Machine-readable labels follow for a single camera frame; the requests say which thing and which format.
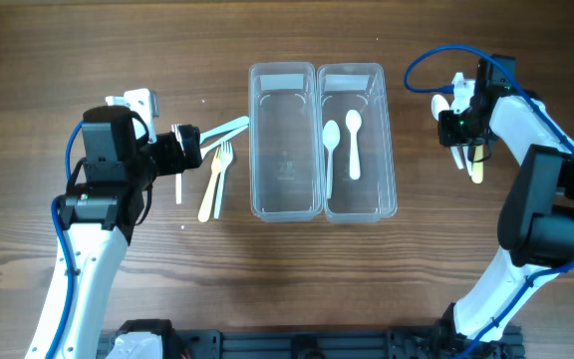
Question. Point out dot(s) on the yellow plastic fork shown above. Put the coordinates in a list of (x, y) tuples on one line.
[(205, 209)]

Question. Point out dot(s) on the white fork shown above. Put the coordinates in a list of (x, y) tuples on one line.
[(226, 160), (178, 177)]

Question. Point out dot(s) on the right clear plastic container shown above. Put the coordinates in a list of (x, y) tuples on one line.
[(362, 87)]

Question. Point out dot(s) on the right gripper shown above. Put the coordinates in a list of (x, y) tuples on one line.
[(447, 138)]

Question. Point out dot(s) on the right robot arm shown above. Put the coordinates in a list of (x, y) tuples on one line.
[(535, 228)]

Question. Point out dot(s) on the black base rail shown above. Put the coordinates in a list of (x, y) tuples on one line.
[(393, 343)]

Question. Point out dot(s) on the light blue plastic fork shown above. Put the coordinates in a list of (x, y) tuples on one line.
[(225, 128)]

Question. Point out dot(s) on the left clear plastic container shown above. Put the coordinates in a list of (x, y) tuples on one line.
[(285, 146)]

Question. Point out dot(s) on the white spoon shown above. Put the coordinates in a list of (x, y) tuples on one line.
[(331, 138), (438, 104), (353, 123), (460, 157)]

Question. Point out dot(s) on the white fork angled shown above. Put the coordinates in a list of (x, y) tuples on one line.
[(205, 150)]

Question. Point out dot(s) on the yellow plastic spoon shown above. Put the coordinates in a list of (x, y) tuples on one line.
[(477, 165)]

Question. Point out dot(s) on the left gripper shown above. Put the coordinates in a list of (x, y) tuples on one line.
[(174, 162)]

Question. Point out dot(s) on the clear plastic container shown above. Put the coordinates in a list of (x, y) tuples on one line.
[(362, 87), (285, 146)]

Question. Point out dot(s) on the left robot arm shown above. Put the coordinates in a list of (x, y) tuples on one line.
[(107, 195)]

